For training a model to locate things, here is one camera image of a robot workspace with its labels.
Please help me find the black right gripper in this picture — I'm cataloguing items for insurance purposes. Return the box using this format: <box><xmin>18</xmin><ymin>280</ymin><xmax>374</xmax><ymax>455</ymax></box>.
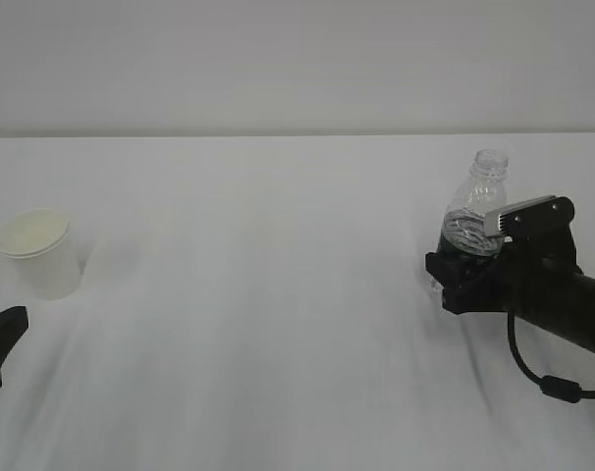
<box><xmin>424</xmin><ymin>224</ymin><xmax>582</xmax><ymax>314</ymax></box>

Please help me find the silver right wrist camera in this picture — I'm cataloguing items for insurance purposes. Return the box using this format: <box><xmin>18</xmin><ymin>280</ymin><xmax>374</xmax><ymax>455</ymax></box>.
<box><xmin>483</xmin><ymin>195</ymin><xmax>575</xmax><ymax>239</ymax></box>

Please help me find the white paper cup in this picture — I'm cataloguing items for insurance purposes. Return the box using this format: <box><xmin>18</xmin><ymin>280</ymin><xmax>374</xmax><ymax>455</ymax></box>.
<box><xmin>0</xmin><ymin>208</ymin><xmax>81</xmax><ymax>300</ymax></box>

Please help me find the clear water bottle green label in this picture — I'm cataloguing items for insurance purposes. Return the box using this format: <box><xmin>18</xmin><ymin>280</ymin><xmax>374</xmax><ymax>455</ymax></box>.
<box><xmin>436</xmin><ymin>149</ymin><xmax>509</xmax><ymax>278</ymax></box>

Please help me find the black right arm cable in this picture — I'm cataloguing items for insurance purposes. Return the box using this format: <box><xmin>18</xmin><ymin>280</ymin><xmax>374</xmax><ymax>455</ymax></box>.
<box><xmin>506</xmin><ymin>254</ymin><xmax>595</xmax><ymax>404</ymax></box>

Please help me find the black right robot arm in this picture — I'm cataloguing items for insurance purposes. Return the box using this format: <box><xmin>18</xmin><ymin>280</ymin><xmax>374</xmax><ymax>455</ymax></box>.
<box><xmin>425</xmin><ymin>227</ymin><xmax>595</xmax><ymax>353</ymax></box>

